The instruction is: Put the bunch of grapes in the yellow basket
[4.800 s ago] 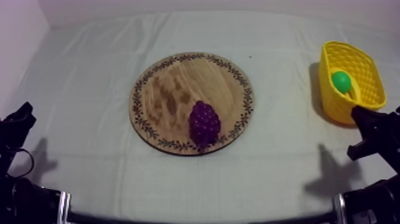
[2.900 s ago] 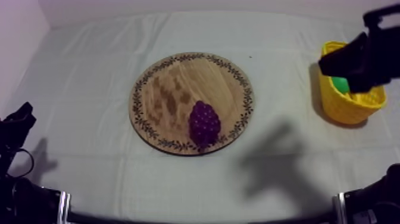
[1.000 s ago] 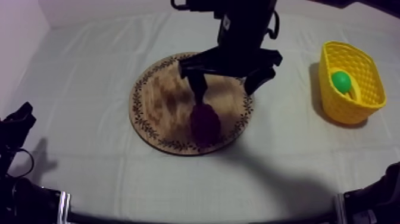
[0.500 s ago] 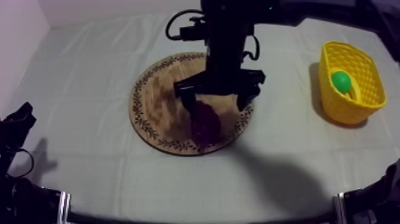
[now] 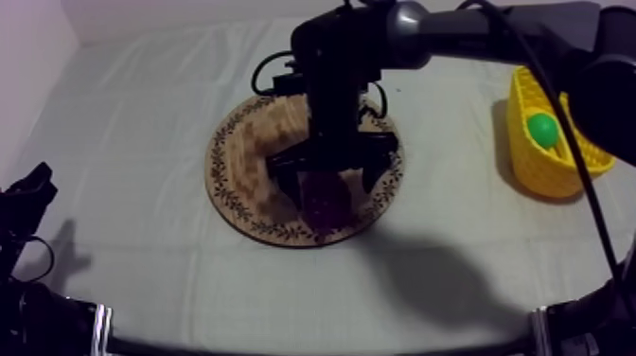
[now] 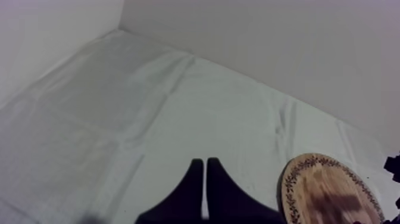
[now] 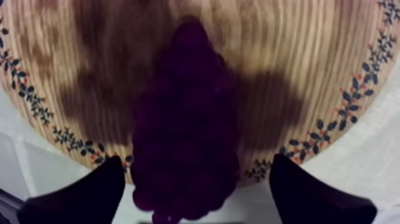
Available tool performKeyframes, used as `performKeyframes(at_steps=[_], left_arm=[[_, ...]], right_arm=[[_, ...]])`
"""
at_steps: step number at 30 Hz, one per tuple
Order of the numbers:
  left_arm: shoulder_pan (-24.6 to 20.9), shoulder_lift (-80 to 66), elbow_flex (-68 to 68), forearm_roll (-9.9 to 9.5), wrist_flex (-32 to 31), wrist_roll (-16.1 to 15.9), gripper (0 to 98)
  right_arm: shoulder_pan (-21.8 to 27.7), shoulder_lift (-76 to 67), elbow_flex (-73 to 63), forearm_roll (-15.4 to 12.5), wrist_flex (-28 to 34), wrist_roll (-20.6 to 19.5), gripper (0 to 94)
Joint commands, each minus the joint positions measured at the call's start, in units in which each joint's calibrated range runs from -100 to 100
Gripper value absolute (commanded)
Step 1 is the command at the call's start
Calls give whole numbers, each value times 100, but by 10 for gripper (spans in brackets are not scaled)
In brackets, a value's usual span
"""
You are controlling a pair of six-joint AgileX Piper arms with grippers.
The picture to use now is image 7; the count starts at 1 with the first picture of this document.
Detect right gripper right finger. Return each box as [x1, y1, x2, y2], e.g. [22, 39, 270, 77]
[268, 153, 377, 224]

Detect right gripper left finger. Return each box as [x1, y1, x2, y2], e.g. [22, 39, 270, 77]
[17, 155, 126, 224]

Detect purple toy grapes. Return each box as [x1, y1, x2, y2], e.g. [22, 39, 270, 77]
[130, 19, 240, 224]

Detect round wooden board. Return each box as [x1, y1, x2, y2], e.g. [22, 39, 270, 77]
[0, 0, 400, 188]

